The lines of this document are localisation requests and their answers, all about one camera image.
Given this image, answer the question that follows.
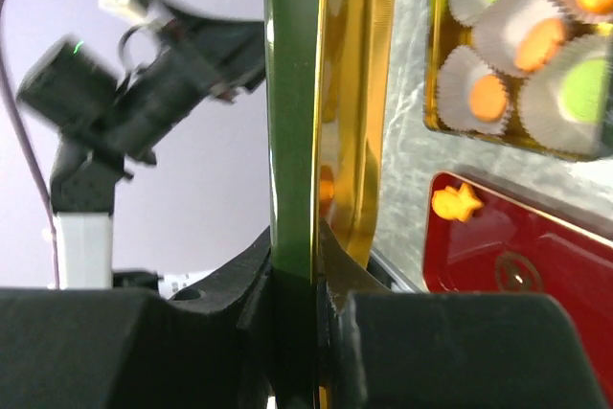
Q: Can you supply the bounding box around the gold tin lid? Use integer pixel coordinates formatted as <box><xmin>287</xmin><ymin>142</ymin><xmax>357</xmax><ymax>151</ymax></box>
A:
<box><xmin>265</xmin><ymin>0</ymin><xmax>395</xmax><ymax>408</ymax></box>

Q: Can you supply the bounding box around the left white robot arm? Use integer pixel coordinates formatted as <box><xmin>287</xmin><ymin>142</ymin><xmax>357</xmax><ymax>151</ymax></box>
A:
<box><xmin>17</xmin><ymin>0</ymin><xmax>266</xmax><ymax>289</ymax></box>

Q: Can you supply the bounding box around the green cookie tin box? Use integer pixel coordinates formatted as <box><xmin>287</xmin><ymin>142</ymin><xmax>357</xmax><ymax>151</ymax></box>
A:
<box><xmin>424</xmin><ymin>0</ymin><xmax>612</xmax><ymax>161</ymax></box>

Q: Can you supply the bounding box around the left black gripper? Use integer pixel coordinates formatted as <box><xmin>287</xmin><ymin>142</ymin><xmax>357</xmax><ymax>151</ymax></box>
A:
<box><xmin>157</xmin><ymin>0</ymin><xmax>267</xmax><ymax>103</ymax></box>

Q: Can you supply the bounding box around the red lacquer tray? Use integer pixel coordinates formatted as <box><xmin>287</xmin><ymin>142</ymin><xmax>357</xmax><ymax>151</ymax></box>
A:
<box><xmin>420</xmin><ymin>170</ymin><xmax>613</xmax><ymax>294</ymax></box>

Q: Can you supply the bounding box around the round orange cookie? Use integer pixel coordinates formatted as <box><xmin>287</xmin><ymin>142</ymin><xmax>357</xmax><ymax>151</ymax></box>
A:
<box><xmin>468</xmin><ymin>74</ymin><xmax>508</xmax><ymax>123</ymax></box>

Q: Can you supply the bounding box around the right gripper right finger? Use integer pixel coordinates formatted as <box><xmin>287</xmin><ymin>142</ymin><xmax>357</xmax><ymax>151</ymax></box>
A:
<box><xmin>318</xmin><ymin>223</ymin><xmax>607</xmax><ymax>408</ymax></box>

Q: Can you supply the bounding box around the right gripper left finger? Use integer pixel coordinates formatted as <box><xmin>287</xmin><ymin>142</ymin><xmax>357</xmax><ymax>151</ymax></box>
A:
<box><xmin>1</xmin><ymin>233</ymin><xmax>270</xmax><ymax>408</ymax></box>

